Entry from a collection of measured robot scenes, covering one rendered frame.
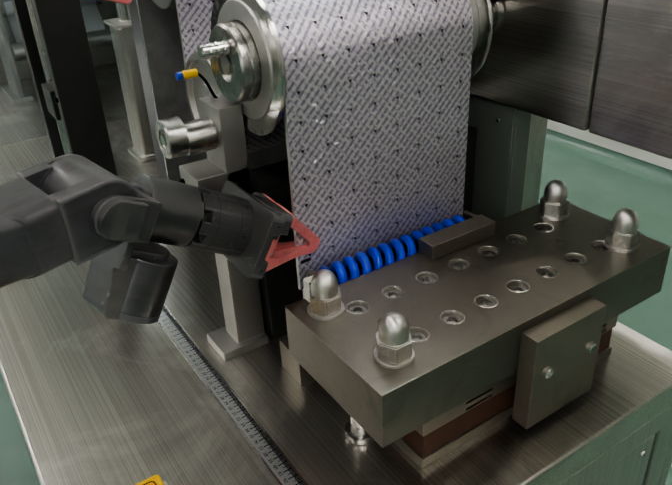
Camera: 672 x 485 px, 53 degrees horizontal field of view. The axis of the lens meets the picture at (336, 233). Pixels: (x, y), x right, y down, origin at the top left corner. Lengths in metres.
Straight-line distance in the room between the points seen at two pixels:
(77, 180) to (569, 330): 0.46
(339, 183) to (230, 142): 0.12
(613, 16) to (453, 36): 0.16
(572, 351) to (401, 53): 0.34
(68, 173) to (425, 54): 0.37
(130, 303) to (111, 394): 0.23
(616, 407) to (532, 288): 0.16
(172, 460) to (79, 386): 0.17
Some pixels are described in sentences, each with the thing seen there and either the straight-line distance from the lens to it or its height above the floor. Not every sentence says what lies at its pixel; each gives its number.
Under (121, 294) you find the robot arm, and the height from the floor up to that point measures 1.10.
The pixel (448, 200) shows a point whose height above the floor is 1.06.
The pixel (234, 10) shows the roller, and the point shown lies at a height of 1.30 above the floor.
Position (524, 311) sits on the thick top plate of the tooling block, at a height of 1.03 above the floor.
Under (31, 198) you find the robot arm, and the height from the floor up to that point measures 1.21.
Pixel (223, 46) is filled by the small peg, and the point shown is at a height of 1.27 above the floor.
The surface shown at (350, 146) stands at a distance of 0.69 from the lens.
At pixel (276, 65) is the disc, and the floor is 1.26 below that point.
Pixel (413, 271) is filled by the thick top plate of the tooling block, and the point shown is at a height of 1.03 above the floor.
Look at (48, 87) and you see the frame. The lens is 0.98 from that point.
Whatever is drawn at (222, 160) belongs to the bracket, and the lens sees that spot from 0.71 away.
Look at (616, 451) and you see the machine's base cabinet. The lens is 0.82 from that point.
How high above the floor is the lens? 1.41
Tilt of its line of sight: 29 degrees down
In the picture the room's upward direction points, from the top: 3 degrees counter-clockwise
